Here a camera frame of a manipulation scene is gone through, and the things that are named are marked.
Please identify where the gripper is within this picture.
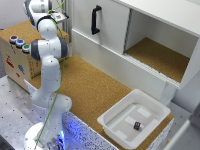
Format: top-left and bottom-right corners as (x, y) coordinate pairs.
(50, 11), (70, 23)

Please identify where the purple block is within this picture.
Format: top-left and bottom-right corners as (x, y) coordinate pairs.
(133, 121), (142, 130)

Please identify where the white sliding door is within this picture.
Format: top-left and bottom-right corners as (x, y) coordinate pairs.
(72, 0), (131, 55)

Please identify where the green button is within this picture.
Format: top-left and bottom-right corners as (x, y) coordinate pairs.
(21, 44), (31, 54)

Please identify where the blue button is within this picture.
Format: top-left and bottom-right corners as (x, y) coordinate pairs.
(15, 38), (26, 49)

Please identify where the red button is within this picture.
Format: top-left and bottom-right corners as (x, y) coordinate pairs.
(9, 35), (19, 45)

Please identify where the wooden drawer box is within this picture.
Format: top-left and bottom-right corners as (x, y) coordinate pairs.
(0, 20), (71, 93)

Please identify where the white cabinet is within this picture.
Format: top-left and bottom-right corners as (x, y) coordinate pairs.
(70, 0), (200, 107)

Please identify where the white plastic box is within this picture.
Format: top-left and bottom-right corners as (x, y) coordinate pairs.
(96, 88), (172, 150)

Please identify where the black door handle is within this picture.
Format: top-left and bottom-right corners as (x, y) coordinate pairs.
(91, 4), (102, 36)

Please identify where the green cable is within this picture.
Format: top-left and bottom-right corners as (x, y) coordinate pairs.
(33, 0), (68, 150)

